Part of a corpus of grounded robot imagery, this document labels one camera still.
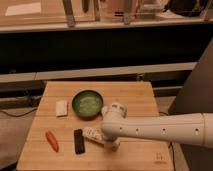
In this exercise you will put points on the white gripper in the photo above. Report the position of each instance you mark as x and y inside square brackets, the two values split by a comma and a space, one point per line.
[109, 144]

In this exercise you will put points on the white plastic bottle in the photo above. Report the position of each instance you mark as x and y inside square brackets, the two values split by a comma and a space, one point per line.
[95, 135]

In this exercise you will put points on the black rectangular bar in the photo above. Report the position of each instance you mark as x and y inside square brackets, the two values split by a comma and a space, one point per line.
[79, 141]

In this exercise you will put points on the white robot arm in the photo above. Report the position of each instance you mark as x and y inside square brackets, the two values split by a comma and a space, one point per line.
[192, 129]

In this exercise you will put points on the green ceramic bowl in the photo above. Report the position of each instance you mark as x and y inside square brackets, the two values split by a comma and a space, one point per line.
[87, 104]

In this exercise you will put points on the orange toy carrot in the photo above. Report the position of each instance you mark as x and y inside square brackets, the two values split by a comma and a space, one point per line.
[52, 141]

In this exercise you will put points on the white sponge block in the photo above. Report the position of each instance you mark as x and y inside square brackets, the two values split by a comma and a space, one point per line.
[61, 108]

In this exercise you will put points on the white paper sheet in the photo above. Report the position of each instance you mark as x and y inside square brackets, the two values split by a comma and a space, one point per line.
[22, 9]

